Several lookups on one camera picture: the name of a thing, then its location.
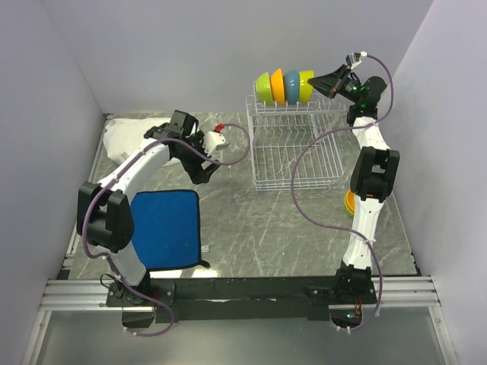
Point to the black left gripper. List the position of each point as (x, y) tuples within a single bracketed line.
[(196, 172)]

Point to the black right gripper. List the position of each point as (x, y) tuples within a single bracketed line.
[(326, 83)]

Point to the yellow-green bowl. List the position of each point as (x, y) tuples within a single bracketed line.
[(305, 90)]

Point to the blue bowl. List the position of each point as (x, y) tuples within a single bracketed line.
[(292, 86)]

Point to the lime green bowl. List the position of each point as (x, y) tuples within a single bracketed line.
[(264, 89)]

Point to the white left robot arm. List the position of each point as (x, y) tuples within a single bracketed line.
[(104, 217)]

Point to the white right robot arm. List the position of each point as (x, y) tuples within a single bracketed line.
[(371, 181)]

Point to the white folded cloth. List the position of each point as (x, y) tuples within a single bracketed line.
[(123, 136)]

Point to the blue microfiber cloth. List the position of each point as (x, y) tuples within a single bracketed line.
[(167, 233)]

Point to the orange bowl right stack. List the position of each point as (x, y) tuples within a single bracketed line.
[(349, 201)]

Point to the black base bar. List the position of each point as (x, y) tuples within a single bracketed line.
[(193, 299)]

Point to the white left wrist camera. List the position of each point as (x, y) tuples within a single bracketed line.
[(214, 140)]

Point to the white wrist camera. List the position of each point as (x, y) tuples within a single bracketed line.
[(214, 140), (353, 60)]

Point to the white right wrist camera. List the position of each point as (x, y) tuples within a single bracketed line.
[(353, 60)]

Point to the white wire dish rack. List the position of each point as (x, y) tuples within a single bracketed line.
[(280, 135)]

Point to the aluminium rail frame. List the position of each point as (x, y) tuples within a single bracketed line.
[(89, 295)]

